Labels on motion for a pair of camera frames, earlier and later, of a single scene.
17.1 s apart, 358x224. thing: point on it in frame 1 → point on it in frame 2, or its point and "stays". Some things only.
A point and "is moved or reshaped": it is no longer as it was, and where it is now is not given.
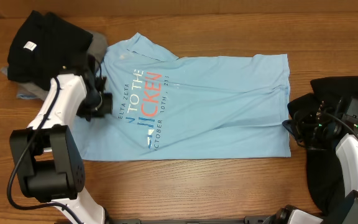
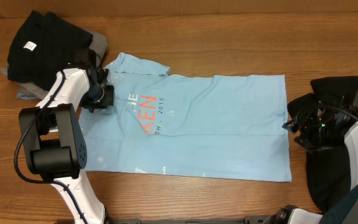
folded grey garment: (98, 48) stays
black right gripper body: (309, 130) stays
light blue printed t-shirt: (167, 107) is moved or reshaped
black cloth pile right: (335, 110) stays
